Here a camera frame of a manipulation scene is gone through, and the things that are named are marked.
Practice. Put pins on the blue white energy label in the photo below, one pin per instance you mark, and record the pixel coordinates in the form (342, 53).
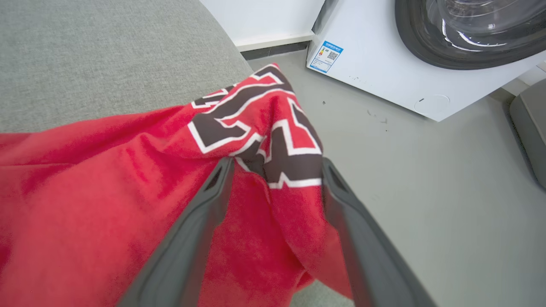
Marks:
(326, 56)

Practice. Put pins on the red printed garment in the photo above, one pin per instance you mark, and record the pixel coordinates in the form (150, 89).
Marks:
(94, 192)

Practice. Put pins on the dark grey washing machine door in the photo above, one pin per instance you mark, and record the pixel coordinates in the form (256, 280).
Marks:
(416, 38)

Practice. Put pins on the white washing machine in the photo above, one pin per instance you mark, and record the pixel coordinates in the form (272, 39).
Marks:
(375, 64)

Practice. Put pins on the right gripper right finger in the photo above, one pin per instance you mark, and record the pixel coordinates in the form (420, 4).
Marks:
(367, 256)

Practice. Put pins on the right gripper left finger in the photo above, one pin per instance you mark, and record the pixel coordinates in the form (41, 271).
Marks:
(183, 251)

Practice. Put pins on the grey fabric sofa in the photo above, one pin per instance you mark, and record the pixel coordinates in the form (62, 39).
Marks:
(106, 55)

